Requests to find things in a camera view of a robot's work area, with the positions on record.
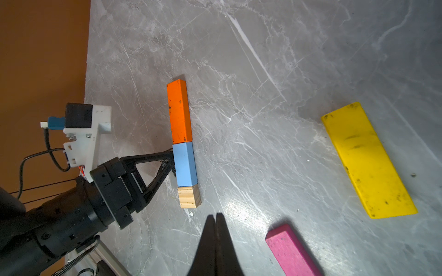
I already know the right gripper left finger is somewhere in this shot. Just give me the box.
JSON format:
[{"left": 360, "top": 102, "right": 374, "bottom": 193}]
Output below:
[{"left": 188, "top": 215, "right": 216, "bottom": 276}]

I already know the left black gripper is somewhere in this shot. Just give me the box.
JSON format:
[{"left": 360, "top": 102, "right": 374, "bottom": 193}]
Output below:
[{"left": 77, "top": 148, "right": 177, "bottom": 230}]

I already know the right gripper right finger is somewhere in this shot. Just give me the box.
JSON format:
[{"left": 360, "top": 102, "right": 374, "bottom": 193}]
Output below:
[{"left": 215, "top": 213, "right": 244, "bottom": 276}]

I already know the natural wood cube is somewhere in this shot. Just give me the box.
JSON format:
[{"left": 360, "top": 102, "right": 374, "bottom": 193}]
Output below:
[{"left": 178, "top": 184, "right": 201, "bottom": 209}]

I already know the light blue block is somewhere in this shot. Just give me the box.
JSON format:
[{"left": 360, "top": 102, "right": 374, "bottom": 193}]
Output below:
[{"left": 173, "top": 142, "right": 198, "bottom": 187}]

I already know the magenta block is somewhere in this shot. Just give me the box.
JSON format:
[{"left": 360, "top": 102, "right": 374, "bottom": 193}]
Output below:
[{"left": 265, "top": 224, "right": 322, "bottom": 276}]

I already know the orange long block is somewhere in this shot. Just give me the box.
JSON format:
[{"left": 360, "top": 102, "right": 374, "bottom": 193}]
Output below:
[{"left": 167, "top": 79, "right": 192, "bottom": 144}]

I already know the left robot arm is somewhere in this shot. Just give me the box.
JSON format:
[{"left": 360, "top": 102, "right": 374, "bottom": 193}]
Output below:
[{"left": 1, "top": 149, "right": 174, "bottom": 276}]

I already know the long yellow block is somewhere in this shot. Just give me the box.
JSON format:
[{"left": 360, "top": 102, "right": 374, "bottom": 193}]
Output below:
[{"left": 321, "top": 102, "right": 418, "bottom": 219}]

